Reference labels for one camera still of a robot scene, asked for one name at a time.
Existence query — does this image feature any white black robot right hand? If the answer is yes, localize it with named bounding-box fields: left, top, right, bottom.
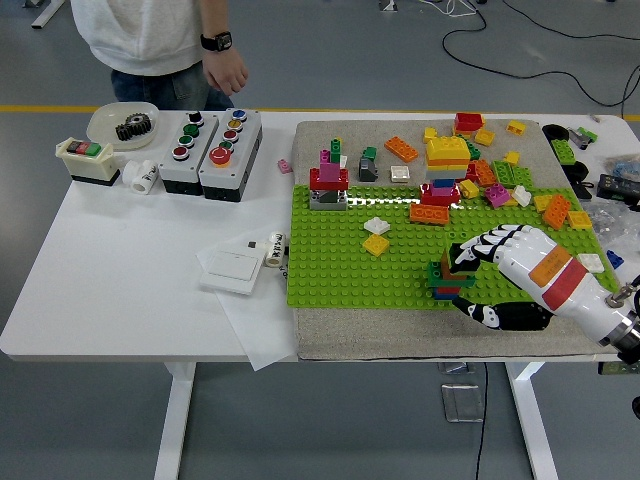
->
left=451, top=223, right=639, bottom=346

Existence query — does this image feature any person's left hand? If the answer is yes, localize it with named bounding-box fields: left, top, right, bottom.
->
left=202, top=48, right=250, bottom=95

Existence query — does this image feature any orange toy brick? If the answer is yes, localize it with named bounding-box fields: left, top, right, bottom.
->
left=543, top=193, right=573, bottom=230
left=474, top=159, right=499, bottom=189

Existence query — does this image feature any black brick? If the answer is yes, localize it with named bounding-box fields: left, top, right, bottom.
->
left=447, top=242, right=482, bottom=275

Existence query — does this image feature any pink brick stack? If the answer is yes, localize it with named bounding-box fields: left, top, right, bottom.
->
left=483, top=182, right=519, bottom=209

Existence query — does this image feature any red yellow orange brick stack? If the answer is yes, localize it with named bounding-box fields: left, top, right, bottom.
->
left=453, top=112, right=486, bottom=140

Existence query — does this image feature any brown green blue brick stack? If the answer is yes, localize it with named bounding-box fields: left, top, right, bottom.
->
left=425, top=248, right=476, bottom=300

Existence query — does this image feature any thick orange brick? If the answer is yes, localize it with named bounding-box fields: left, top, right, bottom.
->
left=409, top=202, right=450, bottom=226

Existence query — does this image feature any red pink grey brick tower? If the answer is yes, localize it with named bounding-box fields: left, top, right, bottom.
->
left=308, top=136, right=350, bottom=210

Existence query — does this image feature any yellow orange red brick tower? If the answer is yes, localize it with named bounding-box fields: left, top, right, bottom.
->
left=418, top=134, right=474, bottom=207

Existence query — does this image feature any flat orange brick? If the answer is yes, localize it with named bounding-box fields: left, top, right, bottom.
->
left=384, top=135, right=420, bottom=162

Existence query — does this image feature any green toy baseplate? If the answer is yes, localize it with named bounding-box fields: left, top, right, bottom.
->
left=285, top=183, right=629, bottom=311

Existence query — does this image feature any black wristwatch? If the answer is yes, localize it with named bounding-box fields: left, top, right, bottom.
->
left=199, top=30, right=234, bottom=53

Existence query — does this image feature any clear plastic bag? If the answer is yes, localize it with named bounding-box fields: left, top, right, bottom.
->
left=584, top=200, right=640, bottom=251

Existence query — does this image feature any person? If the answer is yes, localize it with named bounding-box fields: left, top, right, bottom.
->
left=69, top=0, right=236, bottom=111

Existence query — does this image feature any black metal gear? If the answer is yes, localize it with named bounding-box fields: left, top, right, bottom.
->
left=115, top=113, right=154, bottom=142

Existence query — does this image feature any black device box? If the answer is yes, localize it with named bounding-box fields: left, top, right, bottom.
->
left=597, top=173, right=640, bottom=202

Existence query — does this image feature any grey four-button control box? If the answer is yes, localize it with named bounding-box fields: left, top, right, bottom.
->
left=158, top=110, right=221, bottom=196

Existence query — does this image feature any grey emergency-stop control box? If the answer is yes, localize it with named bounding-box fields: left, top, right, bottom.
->
left=198, top=107, right=264, bottom=203

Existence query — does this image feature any desk controller panel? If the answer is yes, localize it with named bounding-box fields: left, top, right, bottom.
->
left=597, top=360, right=640, bottom=376

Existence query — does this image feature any lime green piece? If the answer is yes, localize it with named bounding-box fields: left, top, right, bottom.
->
left=551, top=138, right=579, bottom=164

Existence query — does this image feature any bag of blue parts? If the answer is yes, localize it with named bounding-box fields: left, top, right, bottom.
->
left=604, top=153, right=640, bottom=176

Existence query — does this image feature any translucent white bowl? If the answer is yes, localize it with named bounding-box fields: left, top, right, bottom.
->
left=87, top=101, right=161, bottom=151

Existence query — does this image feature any white pipe tee fitting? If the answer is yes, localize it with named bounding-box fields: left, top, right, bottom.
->
left=122, top=159, right=160, bottom=194

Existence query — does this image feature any grey green tool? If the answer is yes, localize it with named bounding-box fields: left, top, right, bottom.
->
left=569, top=125, right=599, bottom=150

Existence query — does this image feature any white table leg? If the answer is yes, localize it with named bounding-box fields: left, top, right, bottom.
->
left=153, top=360, right=197, bottom=480
left=504, top=360, right=559, bottom=480

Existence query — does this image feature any metal floor socket box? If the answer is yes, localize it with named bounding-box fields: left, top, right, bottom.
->
left=440, top=382, right=485, bottom=424

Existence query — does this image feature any grey-brown mat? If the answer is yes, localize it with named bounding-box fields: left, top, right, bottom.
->
left=293, top=118, right=640, bottom=361

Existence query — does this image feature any white printed cylinder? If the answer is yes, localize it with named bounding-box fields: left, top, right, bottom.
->
left=263, top=229, right=287, bottom=268

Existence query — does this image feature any white desk leg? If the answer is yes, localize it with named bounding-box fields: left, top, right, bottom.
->
left=22, top=0, right=67, bottom=30

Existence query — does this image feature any white paper sheet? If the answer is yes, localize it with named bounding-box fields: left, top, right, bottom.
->
left=195, top=232, right=301, bottom=372

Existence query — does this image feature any cream red-green switch box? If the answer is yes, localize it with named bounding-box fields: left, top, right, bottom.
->
left=54, top=137, right=122, bottom=188

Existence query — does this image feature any thin black hanging cable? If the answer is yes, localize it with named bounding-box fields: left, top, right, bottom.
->
left=474, top=362, right=489, bottom=480

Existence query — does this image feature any white wall switch plate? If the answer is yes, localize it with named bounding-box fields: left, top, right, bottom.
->
left=199, top=247, right=262, bottom=296

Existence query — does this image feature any black floor cable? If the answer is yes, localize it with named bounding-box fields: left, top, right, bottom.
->
left=442, top=0, right=640, bottom=107
left=502, top=0, right=640, bottom=40

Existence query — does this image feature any white floor cable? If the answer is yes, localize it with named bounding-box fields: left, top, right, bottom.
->
left=419, top=0, right=484, bottom=19

